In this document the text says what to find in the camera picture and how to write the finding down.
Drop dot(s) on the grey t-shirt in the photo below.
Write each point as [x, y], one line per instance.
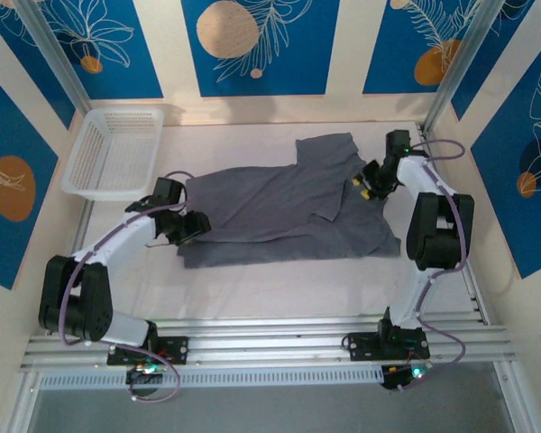
[275, 212]

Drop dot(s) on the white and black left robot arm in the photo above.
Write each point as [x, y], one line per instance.
[117, 239]

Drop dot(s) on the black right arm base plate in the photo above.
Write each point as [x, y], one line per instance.
[356, 345]

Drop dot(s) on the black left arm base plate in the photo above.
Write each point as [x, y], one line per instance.
[180, 349]

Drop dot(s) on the aluminium mounting rail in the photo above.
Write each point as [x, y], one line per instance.
[261, 347]

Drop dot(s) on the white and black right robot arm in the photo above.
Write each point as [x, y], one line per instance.
[437, 234]

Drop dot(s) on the aluminium table side rail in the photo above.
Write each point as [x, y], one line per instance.
[85, 212]
[477, 309]

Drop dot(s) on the aluminium frame post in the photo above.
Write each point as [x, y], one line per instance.
[52, 45]
[468, 45]

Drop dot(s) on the white plastic mesh basket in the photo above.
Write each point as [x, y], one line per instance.
[112, 149]

